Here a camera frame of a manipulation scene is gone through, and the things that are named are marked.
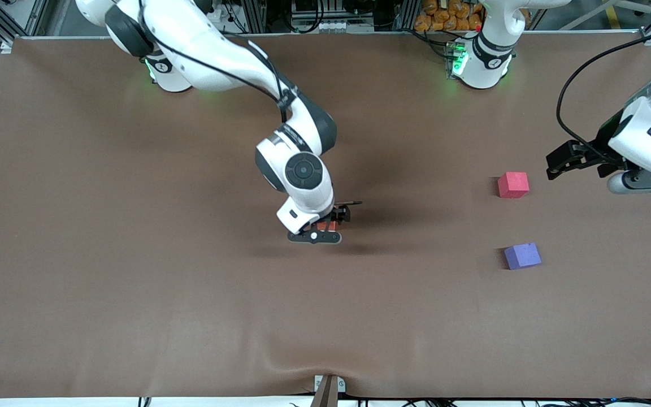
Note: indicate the metal corner bracket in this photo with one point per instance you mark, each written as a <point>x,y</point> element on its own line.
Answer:
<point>7,46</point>
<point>646,37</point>

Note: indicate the metal table clamp bracket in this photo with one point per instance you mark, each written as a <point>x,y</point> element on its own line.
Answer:
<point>329,393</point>

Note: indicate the orange foam block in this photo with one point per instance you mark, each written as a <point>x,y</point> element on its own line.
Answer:
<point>330,226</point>

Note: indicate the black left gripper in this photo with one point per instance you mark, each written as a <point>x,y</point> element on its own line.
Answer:
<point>606,137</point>

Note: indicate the red foam block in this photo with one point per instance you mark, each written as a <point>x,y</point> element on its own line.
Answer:
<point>513,185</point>

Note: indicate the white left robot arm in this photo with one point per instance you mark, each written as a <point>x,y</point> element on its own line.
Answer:
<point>630,144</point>

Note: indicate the purple foam block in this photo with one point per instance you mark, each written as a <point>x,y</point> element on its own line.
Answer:
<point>522,256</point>

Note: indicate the white power strip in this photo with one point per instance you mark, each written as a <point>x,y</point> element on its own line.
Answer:
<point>215,14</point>

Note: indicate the brown table cloth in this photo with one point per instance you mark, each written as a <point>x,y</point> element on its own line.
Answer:
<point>133,254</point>

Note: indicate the aluminium frame post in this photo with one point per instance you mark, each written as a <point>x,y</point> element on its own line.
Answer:
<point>255,17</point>

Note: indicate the white terminal block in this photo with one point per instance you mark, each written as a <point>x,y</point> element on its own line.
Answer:
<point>339,26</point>

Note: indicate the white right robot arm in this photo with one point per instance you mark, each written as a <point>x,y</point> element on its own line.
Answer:
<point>190,39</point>

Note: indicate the pile of orange objects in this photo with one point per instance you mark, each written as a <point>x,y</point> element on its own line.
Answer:
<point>444,20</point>

